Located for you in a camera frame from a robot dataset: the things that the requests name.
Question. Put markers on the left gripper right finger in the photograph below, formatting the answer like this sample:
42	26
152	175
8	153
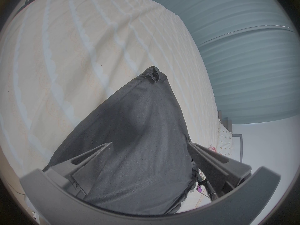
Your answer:
218	172

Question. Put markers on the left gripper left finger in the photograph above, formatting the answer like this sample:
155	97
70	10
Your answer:
82	170

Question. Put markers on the black shorts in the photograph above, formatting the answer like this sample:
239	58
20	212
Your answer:
140	137

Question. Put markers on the pile of clothes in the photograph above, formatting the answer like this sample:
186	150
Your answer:
212	149

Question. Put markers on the white printed pillow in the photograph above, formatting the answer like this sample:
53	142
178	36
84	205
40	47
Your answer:
225	139

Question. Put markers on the blue-green curtain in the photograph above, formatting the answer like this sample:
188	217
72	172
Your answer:
234	78

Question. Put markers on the bed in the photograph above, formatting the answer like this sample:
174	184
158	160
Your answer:
93	55

